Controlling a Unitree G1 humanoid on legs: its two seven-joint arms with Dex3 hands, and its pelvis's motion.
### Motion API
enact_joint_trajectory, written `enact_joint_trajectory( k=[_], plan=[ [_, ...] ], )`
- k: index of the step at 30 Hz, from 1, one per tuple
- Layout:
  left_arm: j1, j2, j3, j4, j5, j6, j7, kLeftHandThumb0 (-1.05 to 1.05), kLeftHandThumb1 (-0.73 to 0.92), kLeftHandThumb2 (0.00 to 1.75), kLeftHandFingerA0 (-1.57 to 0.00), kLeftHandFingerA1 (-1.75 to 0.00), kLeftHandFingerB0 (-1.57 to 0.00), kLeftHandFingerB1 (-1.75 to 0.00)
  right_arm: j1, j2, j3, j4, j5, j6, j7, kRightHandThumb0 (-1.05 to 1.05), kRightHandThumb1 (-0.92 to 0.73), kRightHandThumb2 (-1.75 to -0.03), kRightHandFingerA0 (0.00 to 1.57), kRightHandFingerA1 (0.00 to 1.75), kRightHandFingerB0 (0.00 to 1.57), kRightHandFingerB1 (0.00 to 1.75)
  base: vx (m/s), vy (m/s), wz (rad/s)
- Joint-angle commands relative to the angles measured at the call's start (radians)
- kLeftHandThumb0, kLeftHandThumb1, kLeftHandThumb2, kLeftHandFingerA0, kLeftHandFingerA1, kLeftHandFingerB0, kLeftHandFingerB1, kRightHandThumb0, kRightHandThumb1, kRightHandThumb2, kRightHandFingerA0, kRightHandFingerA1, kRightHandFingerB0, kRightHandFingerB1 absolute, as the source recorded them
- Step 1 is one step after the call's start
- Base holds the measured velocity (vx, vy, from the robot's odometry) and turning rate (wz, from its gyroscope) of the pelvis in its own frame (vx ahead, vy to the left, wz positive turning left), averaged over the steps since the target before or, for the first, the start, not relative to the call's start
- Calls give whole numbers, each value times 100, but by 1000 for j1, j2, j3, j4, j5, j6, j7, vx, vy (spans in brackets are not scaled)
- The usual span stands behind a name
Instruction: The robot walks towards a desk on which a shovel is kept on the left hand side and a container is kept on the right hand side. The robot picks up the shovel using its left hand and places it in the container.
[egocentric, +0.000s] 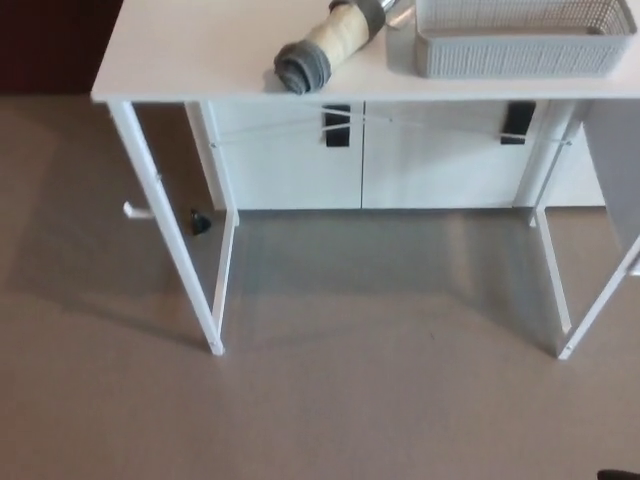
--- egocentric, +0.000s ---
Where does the metal shovel with handle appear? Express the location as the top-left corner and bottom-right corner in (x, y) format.
(272, 0), (417, 96)

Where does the grey perforated plastic container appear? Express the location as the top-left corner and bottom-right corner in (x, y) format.
(413, 0), (638, 80)

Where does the white desk leg hook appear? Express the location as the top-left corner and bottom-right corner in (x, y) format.
(121, 200), (162, 222)

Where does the white desk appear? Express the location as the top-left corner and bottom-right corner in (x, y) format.
(91, 0), (640, 361)

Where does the white cabinet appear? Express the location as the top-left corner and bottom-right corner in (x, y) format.
(187, 99), (609, 212)

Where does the dark brown door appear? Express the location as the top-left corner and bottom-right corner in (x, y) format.
(0, 0), (126, 99)

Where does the black cabinet handle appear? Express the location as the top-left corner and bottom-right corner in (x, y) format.
(500, 101), (537, 147)
(323, 103), (353, 150)

